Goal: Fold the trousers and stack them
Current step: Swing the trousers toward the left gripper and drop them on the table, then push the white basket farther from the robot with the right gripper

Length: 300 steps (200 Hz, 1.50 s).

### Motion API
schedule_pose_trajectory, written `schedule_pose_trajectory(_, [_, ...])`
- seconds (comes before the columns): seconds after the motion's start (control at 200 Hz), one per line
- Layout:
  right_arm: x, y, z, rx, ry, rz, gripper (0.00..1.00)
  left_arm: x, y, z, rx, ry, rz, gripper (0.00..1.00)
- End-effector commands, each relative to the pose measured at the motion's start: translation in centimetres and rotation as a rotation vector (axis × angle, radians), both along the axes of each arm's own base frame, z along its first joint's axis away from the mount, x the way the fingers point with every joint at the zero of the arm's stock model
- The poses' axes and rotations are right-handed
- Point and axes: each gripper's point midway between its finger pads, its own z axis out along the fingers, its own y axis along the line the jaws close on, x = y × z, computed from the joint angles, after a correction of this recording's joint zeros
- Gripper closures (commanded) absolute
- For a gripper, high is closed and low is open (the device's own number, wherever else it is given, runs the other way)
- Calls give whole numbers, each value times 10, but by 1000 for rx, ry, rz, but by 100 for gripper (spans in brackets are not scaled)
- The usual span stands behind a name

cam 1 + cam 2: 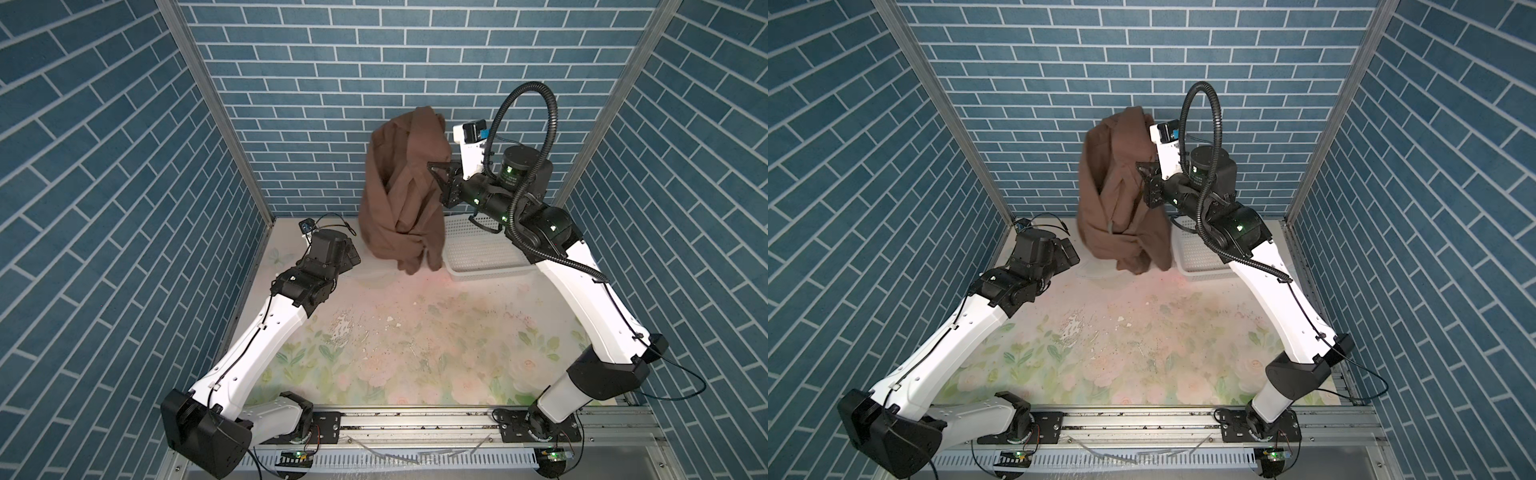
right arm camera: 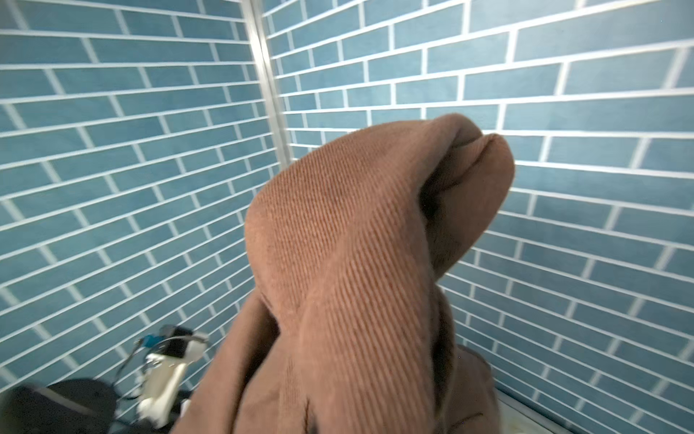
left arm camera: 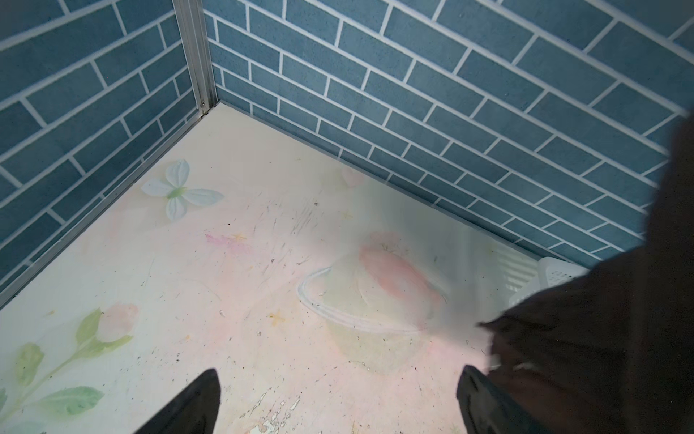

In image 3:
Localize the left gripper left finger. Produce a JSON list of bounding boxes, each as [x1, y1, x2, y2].
[[136, 368, 222, 434]]

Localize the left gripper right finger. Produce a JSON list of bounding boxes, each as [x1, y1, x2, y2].
[[457, 365, 548, 434]]

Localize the white plastic basket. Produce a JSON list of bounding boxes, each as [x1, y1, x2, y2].
[[501, 257, 588, 307]]

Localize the brown trousers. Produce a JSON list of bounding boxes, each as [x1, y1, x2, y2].
[[484, 120, 693, 433]]

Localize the left corner aluminium post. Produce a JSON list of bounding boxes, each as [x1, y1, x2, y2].
[[173, 0, 219, 117]]

